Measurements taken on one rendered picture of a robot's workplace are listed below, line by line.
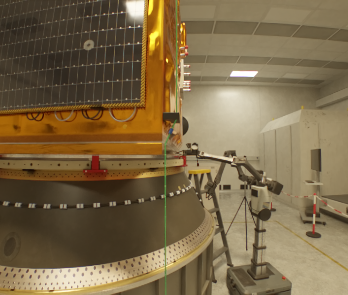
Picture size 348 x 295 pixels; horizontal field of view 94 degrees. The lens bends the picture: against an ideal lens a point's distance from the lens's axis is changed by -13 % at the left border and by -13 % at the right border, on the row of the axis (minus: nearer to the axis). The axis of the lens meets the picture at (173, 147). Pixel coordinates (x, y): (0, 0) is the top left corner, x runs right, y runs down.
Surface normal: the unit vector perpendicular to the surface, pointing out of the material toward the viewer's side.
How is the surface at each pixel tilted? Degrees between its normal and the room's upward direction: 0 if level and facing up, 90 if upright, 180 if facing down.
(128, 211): 62
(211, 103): 90
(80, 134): 92
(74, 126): 97
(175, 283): 90
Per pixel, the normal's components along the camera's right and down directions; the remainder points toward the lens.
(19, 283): 0.06, -0.76
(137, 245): 0.50, -0.50
